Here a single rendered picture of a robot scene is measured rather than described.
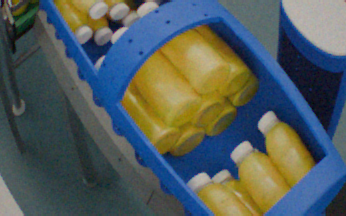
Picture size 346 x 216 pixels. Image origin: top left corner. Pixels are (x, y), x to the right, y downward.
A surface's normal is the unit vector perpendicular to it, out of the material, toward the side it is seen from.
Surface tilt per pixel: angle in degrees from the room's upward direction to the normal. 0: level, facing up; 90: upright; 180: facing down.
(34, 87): 0
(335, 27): 0
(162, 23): 12
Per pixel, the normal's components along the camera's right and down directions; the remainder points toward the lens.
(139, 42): -0.39, -0.21
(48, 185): 0.00, -0.52
